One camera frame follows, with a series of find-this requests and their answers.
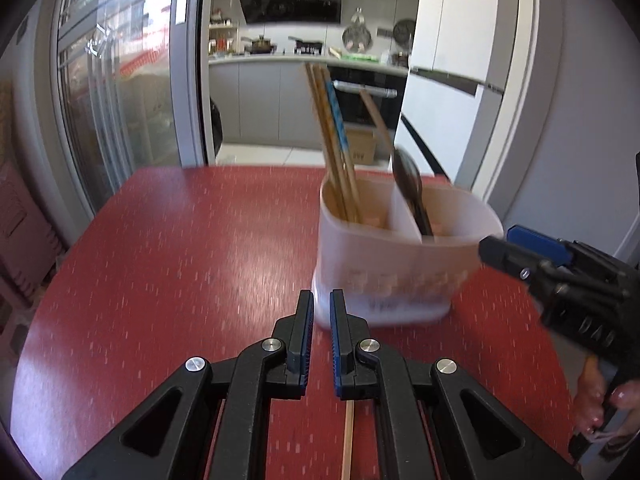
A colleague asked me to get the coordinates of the stack of pink stools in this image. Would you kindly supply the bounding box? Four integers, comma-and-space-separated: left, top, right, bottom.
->
0, 160, 66, 301

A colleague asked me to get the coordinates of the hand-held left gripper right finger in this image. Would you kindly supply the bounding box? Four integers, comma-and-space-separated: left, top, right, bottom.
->
330, 288, 583, 480

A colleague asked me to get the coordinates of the white refrigerator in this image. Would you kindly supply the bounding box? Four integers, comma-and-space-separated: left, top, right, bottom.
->
392, 0, 541, 186

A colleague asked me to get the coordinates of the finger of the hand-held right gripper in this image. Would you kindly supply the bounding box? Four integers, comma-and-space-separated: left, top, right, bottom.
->
506, 225, 574, 265
478, 236, 557, 282

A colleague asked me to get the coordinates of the cardboard box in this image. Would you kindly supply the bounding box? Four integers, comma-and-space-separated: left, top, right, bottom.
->
345, 127, 378, 166

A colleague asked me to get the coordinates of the wooden handle dark spoon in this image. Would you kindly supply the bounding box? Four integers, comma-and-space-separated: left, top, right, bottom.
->
358, 91, 398, 156

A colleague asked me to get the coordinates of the grey kitchen counter cabinet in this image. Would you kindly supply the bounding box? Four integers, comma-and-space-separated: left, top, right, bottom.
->
207, 55, 331, 151

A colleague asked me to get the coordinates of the dark brown plastic spoon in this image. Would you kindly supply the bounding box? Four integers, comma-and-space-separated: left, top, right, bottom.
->
391, 146, 435, 237

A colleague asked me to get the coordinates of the blue patterned wooden chopstick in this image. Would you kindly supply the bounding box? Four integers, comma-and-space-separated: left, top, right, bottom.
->
322, 67, 363, 223

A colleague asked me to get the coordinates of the white plastic utensil holder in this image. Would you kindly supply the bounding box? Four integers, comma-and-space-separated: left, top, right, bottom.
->
312, 172, 504, 328

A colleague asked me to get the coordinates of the plain wooden chopstick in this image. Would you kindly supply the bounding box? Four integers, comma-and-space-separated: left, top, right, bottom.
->
313, 63, 359, 222
341, 400, 357, 480

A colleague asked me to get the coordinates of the sliding glass door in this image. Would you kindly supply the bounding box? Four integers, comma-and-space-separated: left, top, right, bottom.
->
55, 0, 221, 216

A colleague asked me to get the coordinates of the black built-in oven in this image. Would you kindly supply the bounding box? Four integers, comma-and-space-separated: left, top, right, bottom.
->
327, 65, 408, 126

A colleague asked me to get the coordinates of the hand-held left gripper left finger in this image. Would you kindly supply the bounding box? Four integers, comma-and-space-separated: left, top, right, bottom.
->
62, 289, 315, 480

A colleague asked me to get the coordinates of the person's right hand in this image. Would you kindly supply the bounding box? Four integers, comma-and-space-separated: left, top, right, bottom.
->
572, 357, 640, 463

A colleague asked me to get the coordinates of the zigzag tip wooden chopstick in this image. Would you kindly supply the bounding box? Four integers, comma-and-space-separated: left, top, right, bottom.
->
305, 62, 351, 221

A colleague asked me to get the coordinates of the round metal steamer rack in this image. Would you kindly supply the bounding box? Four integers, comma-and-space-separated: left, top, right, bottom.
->
342, 7, 373, 53

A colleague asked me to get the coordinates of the cooking pot with lid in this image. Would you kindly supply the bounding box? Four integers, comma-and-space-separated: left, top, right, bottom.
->
245, 35, 277, 55

